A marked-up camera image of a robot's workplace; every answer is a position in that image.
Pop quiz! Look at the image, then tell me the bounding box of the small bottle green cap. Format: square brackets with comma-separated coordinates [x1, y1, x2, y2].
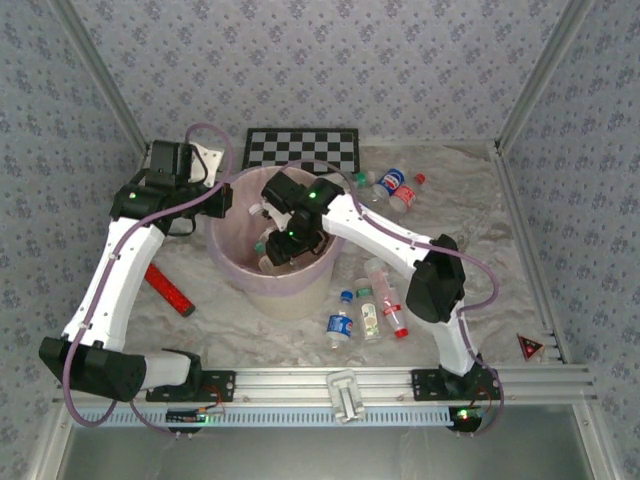
[253, 241, 281, 275]

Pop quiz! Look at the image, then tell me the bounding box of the purple plastic bin bag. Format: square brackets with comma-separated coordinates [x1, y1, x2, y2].
[206, 166, 347, 296]

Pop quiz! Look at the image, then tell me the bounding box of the clear bottle green white label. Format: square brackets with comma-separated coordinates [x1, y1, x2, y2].
[354, 277, 384, 343]

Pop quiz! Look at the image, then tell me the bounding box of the clear bottle red label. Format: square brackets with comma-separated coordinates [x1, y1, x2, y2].
[388, 183, 418, 214]

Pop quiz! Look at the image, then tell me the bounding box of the beige waste bin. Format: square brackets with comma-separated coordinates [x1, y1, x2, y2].
[243, 249, 337, 322]

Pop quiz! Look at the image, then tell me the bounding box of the black white chessboard box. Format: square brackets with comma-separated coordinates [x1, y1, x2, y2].
[241, 127, 361, 176]

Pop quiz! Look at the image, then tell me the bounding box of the clear bottle green cap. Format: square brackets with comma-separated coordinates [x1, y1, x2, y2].
[351, 170, 384, 202]

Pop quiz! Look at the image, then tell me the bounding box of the small blue Pepsi bottle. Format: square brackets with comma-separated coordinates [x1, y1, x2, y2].
[325, 310, 357, 350]

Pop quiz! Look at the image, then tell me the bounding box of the clear bottle red cap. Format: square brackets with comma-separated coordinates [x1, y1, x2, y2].
[363, 257, 410, 341]

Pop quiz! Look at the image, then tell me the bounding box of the red glitter tube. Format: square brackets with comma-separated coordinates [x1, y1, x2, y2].
[143, 263, 197, 318]

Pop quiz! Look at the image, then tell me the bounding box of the grey metal clamp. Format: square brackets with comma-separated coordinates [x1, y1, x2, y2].
[325, 368, 367, 426]

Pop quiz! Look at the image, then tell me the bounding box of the small circuit board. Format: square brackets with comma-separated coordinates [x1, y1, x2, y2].
[166, 407, 210, 425]
[446, 405, 490, 435]

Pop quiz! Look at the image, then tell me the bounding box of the black red triangle sign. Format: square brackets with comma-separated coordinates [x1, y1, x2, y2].
[516, 333, 547, 363]

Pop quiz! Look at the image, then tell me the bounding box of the aluminium frame post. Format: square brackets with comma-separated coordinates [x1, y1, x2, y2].
[47, 0, 154, 154]
[493, 0, 596, 151]

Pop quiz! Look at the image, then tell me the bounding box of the aluminium mounting rail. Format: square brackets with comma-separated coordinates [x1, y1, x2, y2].
[53, 366, 599, 403]

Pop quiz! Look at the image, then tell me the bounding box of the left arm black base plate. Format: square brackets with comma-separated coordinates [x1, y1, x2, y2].
[146, 369, 237, 404]

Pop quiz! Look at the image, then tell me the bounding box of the slotted cable tray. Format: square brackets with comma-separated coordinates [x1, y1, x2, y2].
[77, 403, 454, 429]

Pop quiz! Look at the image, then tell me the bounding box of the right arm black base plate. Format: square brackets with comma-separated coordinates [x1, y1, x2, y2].
[411, 368, 501, 404]

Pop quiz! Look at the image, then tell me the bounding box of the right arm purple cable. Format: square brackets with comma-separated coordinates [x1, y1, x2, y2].
[287, 159, 505, 437]

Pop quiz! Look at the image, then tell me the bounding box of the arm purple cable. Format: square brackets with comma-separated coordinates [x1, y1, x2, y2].
[287, 159, 505, 437]
[64, 122, 236, 439]

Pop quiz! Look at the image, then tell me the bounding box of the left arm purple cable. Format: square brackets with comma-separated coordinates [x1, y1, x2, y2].
[64, 122, 236, 439]

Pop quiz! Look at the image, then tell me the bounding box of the aluminium side rail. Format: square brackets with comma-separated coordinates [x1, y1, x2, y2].
[491, 143, 572, 365]

